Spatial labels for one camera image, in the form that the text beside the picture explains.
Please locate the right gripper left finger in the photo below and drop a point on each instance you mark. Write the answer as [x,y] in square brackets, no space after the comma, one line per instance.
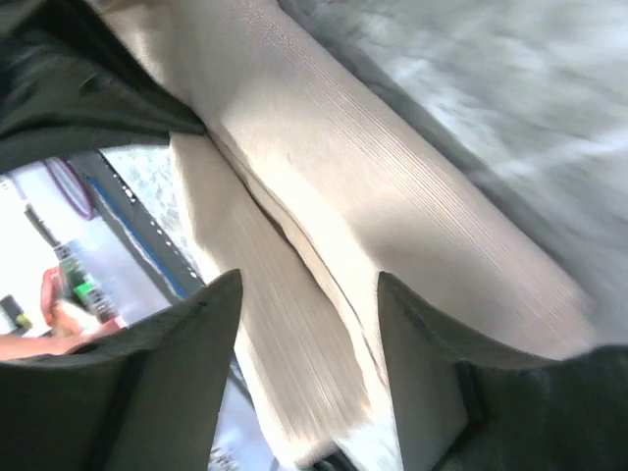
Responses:
[144,398]

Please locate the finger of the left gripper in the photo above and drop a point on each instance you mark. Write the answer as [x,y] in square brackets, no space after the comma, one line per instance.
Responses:
[69,86]

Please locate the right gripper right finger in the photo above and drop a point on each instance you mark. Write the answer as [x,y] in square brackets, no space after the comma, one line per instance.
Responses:
[464,402]

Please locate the beige cloth napkin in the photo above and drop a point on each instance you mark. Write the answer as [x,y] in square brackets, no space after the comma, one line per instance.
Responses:
[371,264]

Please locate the person's hand in background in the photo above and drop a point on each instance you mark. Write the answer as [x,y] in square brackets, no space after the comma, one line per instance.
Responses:
[67,335]

